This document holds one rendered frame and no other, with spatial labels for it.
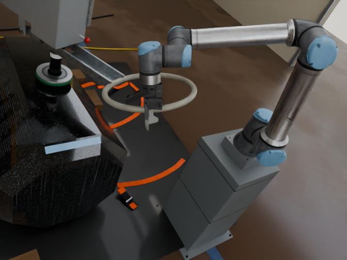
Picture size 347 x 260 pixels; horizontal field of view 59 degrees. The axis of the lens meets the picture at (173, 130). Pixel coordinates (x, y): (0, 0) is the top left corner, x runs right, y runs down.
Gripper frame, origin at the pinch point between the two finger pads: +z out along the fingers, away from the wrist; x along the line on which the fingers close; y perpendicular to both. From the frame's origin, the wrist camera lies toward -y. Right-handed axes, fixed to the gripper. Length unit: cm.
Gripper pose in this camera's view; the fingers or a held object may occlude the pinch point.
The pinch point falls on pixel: (147, 123)
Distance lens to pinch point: 142.4
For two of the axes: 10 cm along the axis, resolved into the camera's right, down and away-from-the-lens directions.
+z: 0.0, 8.6, 5.0
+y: 10.0, 0.0, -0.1
